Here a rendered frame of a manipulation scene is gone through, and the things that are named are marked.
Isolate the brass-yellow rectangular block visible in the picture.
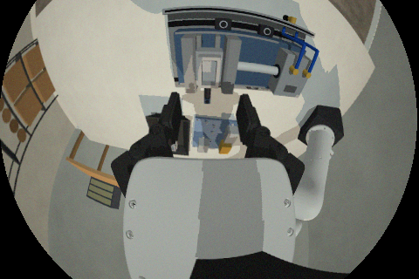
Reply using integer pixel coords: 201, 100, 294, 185
218, 139, 232, 154

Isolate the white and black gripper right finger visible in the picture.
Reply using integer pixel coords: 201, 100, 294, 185
236, 94, 305, 194

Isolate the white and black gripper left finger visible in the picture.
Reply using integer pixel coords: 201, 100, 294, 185
111, 92, 182, 198

